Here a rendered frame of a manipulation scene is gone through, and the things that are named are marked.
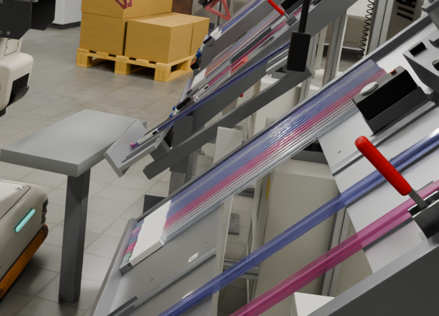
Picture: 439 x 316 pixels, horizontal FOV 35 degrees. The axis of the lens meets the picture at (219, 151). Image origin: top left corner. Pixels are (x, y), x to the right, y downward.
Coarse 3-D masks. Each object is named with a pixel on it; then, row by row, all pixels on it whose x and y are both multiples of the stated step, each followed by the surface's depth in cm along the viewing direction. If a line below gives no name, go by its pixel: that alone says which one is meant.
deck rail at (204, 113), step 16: (336, 0) 190; (352, 0) 190; (320, 16) 192; (336, 16) 192; (288, 32) 193; (272, 48) 195; (224, 80) 198; (240, 80) 197; (256, 80) 197; (224, 96) 199; (192, 112) 200; (208, 112) 200; (192, 128) 202
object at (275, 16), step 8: (272, 16) 246; (280, 16) 235; (264, 24) 245; (272, 24) 236; (256, 32) 242; (240, 40) 256; (248, 40) 238; (232, 48) 254; (240, 48) 239; (224, 56) 251; (232, 56) 240; (216, 64) 248; (224, 64) 241; (200, 72) 264; (208, 72) 244; (192, 80) 261; (200, 80) 243; (192, 88) 243
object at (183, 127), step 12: (180, 120) 197; (192, 120) 197; (180, 132) 198; (312, 144) 218; (300, 156) 219; (312, 156) 219; (324, 156) 219; (180, 168) 201; (240, 192) 281; (252, 192) 282; (228, 264) 209; (240, 276) 210; (252, 276) 210
